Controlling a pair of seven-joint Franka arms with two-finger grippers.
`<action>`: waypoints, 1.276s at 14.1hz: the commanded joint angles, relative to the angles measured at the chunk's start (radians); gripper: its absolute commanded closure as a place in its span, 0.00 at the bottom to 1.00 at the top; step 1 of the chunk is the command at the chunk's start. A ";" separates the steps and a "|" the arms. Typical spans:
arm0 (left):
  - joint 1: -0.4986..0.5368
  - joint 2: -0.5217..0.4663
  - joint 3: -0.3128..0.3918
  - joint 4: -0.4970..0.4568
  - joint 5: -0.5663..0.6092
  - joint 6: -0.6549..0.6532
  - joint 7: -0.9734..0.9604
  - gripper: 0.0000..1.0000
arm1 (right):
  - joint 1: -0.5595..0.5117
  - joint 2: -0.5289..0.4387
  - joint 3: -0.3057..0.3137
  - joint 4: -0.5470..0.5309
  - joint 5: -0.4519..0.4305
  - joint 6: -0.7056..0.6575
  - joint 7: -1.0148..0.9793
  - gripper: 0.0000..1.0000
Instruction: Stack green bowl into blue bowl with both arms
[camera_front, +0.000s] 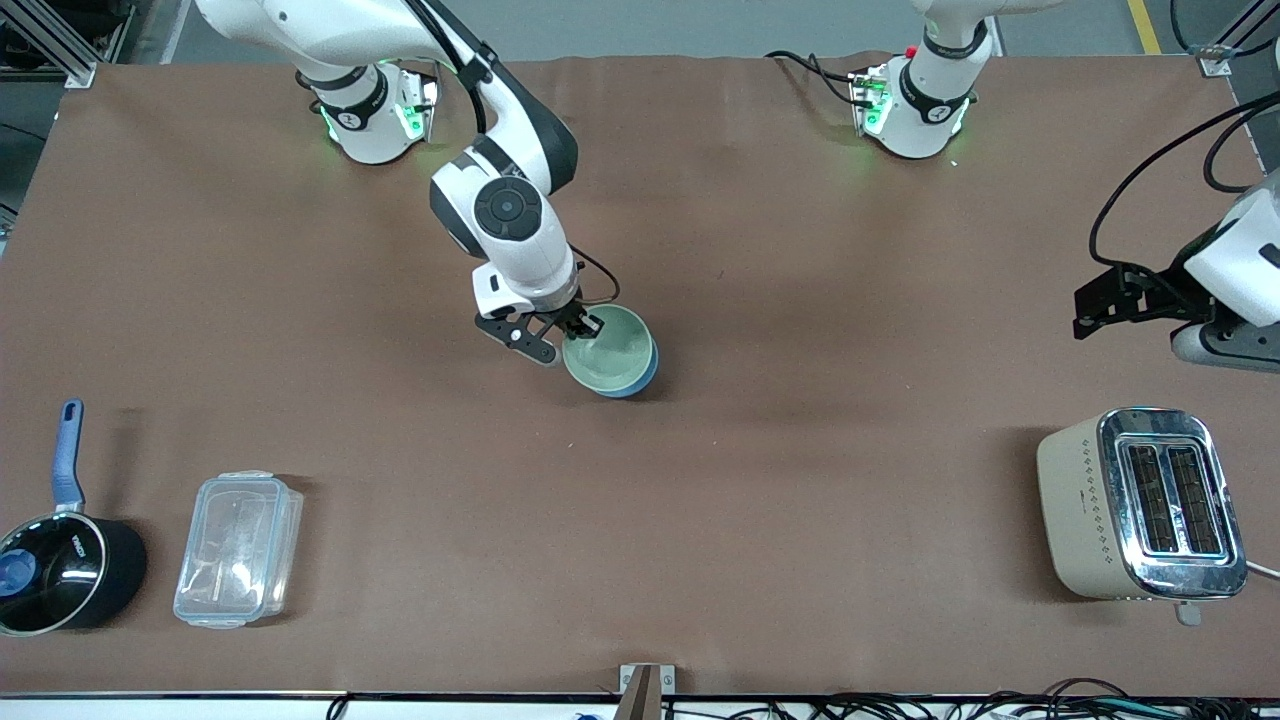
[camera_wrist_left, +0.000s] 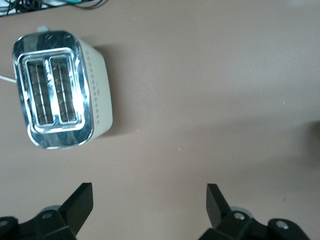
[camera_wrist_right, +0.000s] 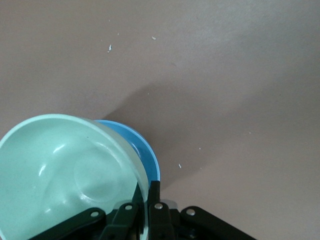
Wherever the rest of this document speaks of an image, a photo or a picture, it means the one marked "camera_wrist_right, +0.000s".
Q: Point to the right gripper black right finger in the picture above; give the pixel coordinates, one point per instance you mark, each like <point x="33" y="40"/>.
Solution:
<point x="160" y="220"/>

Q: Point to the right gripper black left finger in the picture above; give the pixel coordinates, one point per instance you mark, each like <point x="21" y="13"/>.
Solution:
<point x="122" y="220"/>

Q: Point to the light green bowl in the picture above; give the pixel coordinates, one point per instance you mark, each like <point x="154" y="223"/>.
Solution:
<point x="50" y="162"/>

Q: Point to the blue bowl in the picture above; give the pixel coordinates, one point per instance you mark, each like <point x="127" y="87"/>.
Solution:
<point x="147" y="160"/>

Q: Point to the brown table cover mat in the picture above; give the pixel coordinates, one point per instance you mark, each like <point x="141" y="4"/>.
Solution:
<point x="200" y="75"/>

